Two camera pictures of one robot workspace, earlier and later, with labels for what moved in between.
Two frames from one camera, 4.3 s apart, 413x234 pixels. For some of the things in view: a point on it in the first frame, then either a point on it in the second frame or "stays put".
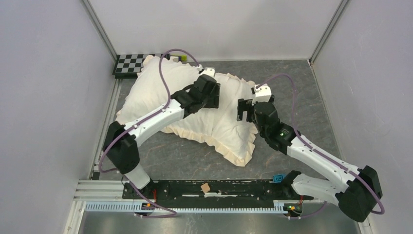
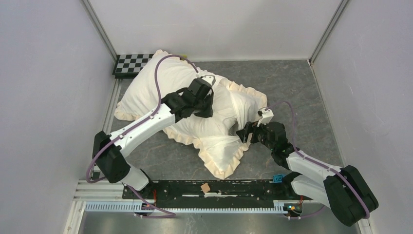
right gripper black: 244,105 to 248,128
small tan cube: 205,187 stays put
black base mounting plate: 247,192 stays put
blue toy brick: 278,178 stays put
